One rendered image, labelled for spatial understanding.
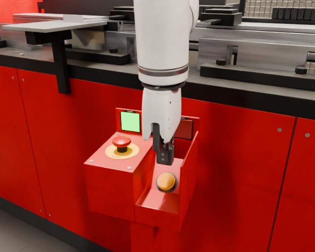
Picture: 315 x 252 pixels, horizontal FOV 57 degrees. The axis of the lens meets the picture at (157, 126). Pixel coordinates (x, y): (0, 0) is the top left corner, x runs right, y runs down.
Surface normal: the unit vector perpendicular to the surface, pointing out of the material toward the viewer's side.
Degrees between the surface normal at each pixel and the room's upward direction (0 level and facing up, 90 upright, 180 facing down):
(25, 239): 0
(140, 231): 90
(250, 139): 90
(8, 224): 0
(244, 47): 90
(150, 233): 90
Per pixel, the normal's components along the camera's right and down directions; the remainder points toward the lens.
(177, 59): 0.53, 0.40
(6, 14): 0.87, 0.20
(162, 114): -0.11, 0.40
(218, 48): -0.48, 0.36
